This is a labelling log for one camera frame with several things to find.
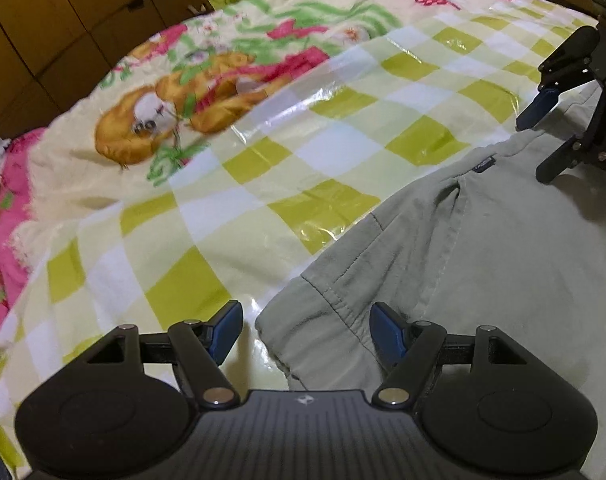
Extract green checkered plastic sheet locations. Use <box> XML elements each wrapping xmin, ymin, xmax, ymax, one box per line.
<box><xmin>0</xmin><ymin>0</ymin><xmax>601</xmax><ymax>480</ymax></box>

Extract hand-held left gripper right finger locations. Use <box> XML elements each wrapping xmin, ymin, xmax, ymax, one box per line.
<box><xmin>370</xmin><ymin>301</ymin><xmax>528</xmax><ymax>408</ymax></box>

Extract grey-green pants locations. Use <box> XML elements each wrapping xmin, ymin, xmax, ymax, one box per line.
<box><xmin>255</xmin><ymin>77</ymin><xmax>606</xmax><ymax>480</ymax></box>

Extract printed blanket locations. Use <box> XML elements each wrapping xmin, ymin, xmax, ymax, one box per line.
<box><xmin>0</xmin><ymin>0</ymin><xmax>528</xmax><ymax>311</ymax></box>

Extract wooden wardrobe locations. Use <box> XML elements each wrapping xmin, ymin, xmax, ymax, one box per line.
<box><xmin>0</xmin><ymin>0</ymin><xmax>218</xmax><ymax>141</ymax></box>

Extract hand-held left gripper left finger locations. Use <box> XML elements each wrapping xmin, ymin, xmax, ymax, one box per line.
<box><xmin>85</xmin><ymin>300</ymin><xmax>244</xmax><ymax>409</ymax></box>

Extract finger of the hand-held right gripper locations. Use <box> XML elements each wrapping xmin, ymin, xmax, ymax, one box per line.
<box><xmin>535</xmin><ymin>135</ymin><xmax>596</xmax><ymax>183</ymax></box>
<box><xmin>515</xmin><ymin>26</ymin><xmax>600</xmax><ymax>131</ymax></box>

